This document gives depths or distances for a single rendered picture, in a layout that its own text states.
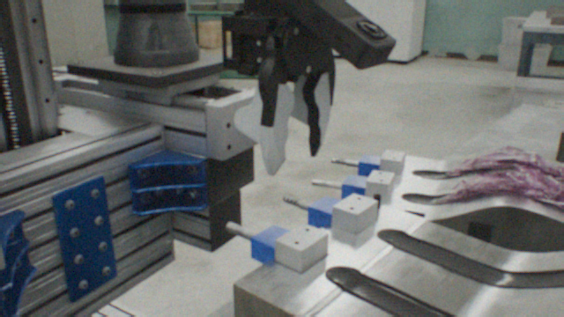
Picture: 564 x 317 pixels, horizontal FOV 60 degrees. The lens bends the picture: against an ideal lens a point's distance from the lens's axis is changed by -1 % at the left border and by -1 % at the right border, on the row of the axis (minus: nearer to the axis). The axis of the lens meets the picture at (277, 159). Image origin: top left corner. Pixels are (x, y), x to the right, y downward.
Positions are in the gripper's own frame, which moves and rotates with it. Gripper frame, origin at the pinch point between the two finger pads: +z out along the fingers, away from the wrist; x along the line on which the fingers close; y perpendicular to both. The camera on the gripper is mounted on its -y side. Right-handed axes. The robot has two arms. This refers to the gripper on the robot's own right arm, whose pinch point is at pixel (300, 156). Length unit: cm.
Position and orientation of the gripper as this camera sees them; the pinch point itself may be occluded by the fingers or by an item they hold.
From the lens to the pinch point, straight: 51.0
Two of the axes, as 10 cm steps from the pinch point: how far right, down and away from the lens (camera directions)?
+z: 0.0, 9.4, 3.5
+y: -7.7, -2.3, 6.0
